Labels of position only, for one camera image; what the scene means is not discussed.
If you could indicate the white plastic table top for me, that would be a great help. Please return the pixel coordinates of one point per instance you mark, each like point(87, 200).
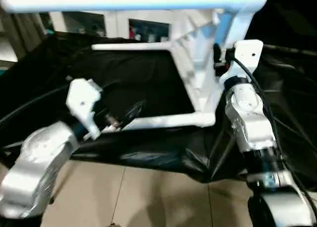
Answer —
point(198, 51)

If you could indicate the white plastic table leg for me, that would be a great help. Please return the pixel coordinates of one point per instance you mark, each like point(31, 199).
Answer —
point(173, 119)
point(123, 46)
point(123, 0)

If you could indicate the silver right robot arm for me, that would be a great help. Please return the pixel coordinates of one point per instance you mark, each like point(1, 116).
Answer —
point(247, 113)

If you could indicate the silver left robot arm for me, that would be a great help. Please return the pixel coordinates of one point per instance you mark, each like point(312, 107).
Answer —
point(37, 150)

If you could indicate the black plastic mat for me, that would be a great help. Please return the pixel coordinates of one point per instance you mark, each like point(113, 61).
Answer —
point(148, 75)

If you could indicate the red packet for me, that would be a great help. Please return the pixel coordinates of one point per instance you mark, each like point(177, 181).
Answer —
point(131, 32)

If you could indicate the white glass-door cabinet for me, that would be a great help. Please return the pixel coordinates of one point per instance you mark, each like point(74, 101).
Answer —
point(116, 23)

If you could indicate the grey curtain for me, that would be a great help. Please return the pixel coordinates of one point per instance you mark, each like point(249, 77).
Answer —
point(19, 33)

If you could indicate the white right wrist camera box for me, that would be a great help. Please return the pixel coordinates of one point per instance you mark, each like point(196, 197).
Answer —
point(247, 51)

